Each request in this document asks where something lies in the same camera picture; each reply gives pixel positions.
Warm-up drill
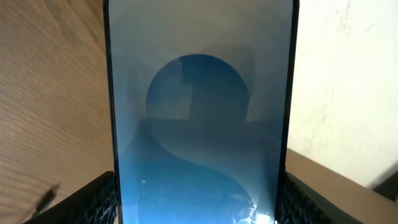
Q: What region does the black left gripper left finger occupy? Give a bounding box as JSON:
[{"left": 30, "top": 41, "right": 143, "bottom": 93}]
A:
[{"left": 25, "top": 171, "right": 118, "bottom": 224}]

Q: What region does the blue Galaxy smartphone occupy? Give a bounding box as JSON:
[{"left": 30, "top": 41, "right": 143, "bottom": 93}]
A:
[{"left": 103, "top": 0, "right": 299, "bottom": 224}]

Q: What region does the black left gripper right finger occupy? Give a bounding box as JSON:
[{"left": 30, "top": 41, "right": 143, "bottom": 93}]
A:
[{"left": 276, "top": 172, "right": 362, "bottom": 224}]

